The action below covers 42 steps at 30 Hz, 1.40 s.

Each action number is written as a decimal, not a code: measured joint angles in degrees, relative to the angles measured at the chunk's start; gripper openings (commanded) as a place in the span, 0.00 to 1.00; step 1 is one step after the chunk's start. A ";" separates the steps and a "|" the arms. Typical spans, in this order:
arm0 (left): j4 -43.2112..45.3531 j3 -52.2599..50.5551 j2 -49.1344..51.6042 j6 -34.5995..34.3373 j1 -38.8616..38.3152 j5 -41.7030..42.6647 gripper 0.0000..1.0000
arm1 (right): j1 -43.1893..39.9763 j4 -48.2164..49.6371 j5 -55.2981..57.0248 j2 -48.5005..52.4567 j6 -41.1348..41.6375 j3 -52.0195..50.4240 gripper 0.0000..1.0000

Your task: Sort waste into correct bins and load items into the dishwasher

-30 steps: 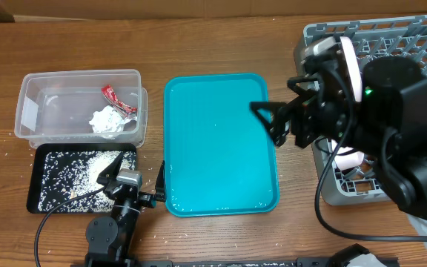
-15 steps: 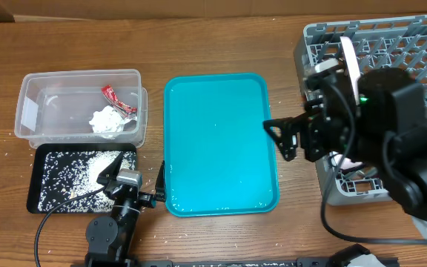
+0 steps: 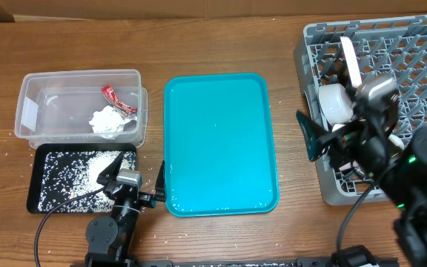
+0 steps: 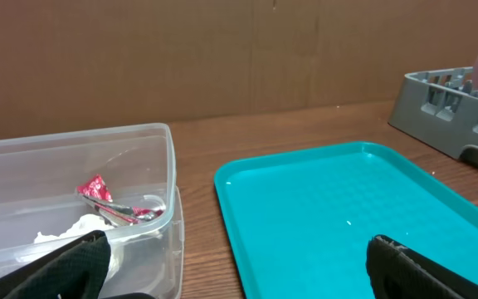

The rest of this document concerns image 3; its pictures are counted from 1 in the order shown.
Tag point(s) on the teal plastic tray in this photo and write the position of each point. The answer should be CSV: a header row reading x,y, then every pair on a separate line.
x,y
219,149

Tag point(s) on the white bowl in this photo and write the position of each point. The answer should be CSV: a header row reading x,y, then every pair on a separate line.
x,y
349,165

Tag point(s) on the white cup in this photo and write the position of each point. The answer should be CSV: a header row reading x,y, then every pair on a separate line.
x,y
396,141

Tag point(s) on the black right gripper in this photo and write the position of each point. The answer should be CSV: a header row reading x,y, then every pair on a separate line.
x,y
314,134

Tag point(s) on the grey bowl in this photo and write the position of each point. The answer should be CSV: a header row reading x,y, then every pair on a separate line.
x,y
335,104

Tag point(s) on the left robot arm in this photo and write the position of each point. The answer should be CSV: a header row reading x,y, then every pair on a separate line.
x,y
109,237

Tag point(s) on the clear plastic bin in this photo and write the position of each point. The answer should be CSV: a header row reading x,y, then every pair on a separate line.
x,y
56,107

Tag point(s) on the white tissue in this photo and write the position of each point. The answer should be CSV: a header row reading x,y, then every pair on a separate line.
x,y
108,122

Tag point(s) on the red snack wrapper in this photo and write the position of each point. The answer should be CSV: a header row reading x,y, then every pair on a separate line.
x,y
124,109

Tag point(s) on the grey dish rack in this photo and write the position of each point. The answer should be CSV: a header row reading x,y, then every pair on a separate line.
x,y
397,46

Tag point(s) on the large white plate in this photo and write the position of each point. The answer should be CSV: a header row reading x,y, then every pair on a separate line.
x,y
351,61

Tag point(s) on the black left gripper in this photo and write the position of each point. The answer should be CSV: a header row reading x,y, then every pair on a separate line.
x,y
150,199

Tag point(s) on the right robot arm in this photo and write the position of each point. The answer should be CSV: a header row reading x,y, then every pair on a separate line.
x,y
400,173

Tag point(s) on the black tray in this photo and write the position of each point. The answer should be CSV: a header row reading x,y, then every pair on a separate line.
x,y
64,171

